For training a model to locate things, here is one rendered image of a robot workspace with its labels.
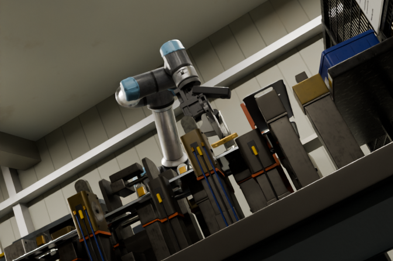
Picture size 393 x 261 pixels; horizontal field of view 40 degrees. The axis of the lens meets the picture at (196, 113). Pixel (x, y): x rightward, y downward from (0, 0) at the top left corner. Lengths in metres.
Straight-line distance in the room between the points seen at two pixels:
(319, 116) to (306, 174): 0.31
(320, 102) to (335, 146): 0.12
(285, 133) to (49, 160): 4.16
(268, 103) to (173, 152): 1.15
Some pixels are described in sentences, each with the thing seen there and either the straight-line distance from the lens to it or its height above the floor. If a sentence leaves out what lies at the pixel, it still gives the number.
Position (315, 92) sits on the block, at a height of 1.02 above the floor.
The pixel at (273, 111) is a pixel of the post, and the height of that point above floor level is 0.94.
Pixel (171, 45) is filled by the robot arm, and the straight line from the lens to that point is 1.73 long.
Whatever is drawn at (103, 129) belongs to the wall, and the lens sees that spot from 4.95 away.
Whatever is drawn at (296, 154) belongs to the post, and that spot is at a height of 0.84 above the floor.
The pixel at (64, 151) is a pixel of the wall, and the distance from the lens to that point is 5.13.
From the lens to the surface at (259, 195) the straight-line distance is 1.56.
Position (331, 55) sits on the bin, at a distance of 1.63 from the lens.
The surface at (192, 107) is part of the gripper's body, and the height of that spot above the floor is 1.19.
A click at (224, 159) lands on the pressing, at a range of 1.56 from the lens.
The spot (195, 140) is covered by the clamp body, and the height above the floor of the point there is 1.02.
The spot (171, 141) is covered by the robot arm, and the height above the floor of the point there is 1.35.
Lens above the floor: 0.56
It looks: 22 degrees up
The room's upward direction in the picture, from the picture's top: 25 degrees counter-clockwise
